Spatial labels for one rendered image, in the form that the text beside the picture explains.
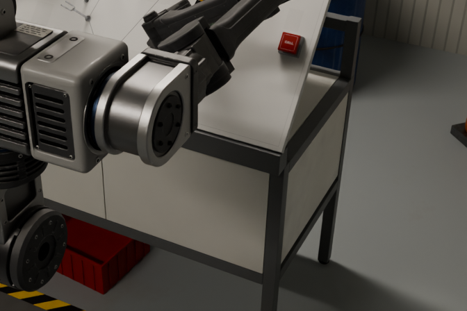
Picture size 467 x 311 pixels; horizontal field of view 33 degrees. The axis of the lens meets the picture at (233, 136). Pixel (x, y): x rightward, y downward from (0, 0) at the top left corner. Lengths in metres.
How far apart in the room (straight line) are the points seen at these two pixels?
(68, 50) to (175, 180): 1.27
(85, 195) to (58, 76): 1.54
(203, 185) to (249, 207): 0.15
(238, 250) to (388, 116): 1.78
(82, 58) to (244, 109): 1.07
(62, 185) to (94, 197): 0.12
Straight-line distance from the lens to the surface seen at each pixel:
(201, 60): 1.18
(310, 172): 2.40
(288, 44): 2.08
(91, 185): 2.53
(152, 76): 1.08
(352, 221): 3.26
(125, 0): 2.33
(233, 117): 2.11
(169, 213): 2.41
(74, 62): 1.07
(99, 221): 2.60
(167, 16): 1.83
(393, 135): 3.84
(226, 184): 2.24
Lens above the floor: 2.02
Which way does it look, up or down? 33 degrees down
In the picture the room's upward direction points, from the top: 2 degrees clockwise
